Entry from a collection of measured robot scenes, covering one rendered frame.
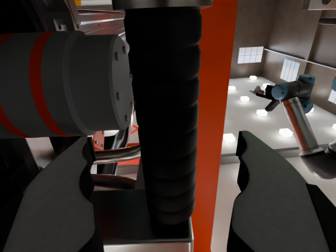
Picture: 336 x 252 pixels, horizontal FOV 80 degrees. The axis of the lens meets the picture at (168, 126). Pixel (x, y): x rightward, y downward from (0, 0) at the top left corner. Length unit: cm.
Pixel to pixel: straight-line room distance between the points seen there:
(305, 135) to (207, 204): 56
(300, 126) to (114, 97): 96
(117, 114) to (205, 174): 77
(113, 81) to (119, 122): 5
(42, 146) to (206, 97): 56
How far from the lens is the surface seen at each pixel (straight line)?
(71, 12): 55
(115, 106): 24
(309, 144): 111
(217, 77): 75
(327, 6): 81
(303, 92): 121
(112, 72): 24
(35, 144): 38
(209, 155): 91
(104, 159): 40
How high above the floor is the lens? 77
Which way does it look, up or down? 29 degrees up
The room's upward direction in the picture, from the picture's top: 178 degrees clockwise
